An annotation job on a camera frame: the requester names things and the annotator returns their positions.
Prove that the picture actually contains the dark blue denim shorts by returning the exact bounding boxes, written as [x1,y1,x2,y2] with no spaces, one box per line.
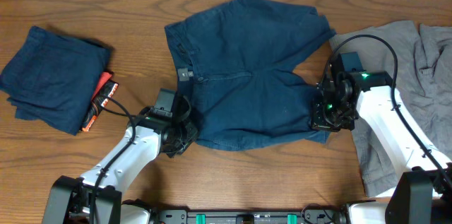
[165,0,335,151]

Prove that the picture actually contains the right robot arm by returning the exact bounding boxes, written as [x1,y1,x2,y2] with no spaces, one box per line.
[311,52,451,223]

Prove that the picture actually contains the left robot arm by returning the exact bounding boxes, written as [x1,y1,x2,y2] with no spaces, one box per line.
[42,89,198,223]

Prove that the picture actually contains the folded red black garment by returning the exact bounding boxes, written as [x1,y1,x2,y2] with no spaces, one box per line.
[81,71,119,132]

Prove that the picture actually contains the grey button shorts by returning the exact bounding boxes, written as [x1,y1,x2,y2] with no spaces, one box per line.
[330,20,451,197]

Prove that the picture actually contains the folded navy blue garment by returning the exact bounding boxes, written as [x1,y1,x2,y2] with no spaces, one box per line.
[1,26,111,135]

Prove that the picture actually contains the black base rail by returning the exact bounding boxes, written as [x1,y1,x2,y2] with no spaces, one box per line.
[121,208,345,224]

